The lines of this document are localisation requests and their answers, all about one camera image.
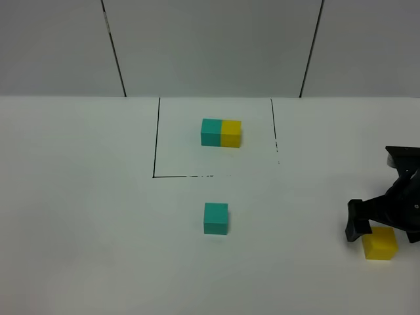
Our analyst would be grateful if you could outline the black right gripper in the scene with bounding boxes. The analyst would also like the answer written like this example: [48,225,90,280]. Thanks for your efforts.
[345,146,420,243]

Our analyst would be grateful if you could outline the yellow loose block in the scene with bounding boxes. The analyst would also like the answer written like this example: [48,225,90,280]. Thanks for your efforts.
[362,226,398,261]

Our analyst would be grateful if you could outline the yellow template block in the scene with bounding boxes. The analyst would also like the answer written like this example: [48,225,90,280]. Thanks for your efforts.
[220,120,242,148]

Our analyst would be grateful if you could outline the teal template block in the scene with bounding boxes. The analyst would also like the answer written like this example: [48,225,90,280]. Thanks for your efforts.
[200,118,222,147]

